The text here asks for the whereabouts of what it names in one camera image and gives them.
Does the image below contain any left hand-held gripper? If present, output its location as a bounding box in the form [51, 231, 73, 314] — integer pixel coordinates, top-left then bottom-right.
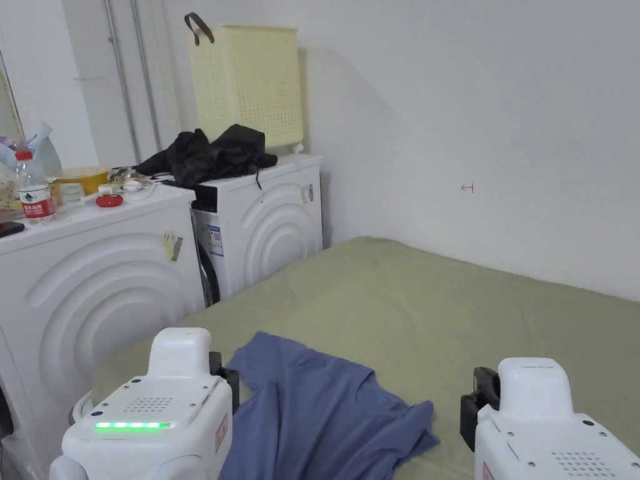
[49, 327, 241, 480]

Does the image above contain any white washing machine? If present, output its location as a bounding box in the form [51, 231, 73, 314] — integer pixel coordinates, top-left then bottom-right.
[132, 12, 326, 308]
[0, 122, 207, 480]

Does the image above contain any blue shirt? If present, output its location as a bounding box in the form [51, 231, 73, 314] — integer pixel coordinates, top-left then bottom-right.
[219, 331, 441, 480]

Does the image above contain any bed with pale green sheet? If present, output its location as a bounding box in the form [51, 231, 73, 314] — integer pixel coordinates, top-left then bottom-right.
[92, 236, 640, 480]

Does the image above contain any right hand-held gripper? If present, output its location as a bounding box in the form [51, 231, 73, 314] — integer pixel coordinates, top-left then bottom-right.
[459, 357, 640, 480]

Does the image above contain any grey metal wall pipe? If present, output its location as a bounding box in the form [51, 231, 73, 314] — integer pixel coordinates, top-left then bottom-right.
[131, 0, 163, 151]
[104, 0, 142, 167]

